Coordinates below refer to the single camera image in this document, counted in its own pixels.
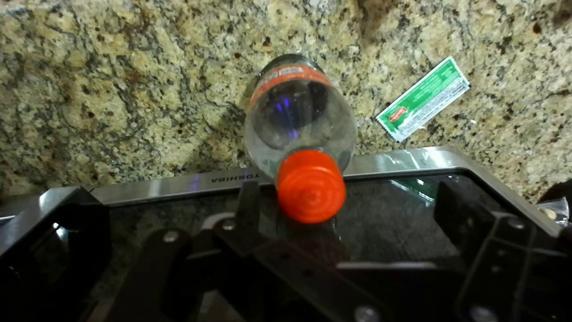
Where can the green sauce packet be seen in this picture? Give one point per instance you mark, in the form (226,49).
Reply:
(417,107)

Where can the coke bottle with red cap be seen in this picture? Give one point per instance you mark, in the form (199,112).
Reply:
(301,134)

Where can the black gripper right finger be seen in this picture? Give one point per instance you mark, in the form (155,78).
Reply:
(467,225)

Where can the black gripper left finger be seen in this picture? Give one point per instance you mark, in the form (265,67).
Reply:
(248,219)

